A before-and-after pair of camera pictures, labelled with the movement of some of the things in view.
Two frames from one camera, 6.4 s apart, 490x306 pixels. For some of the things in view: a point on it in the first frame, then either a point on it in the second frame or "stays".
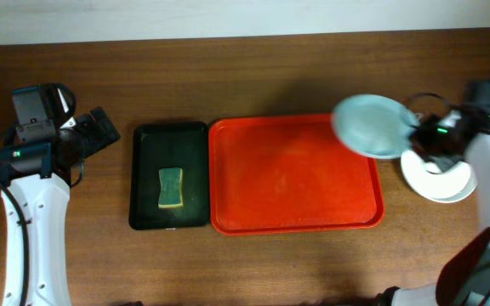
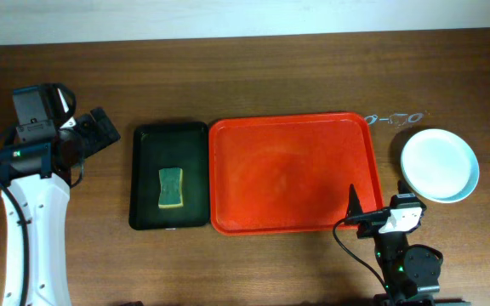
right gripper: [440, 155] to [419, 207]
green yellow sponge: [171, 181] stays
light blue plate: [373, 125] to [439, 166]
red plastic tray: [289, 173] stays
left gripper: [90, 132] stays
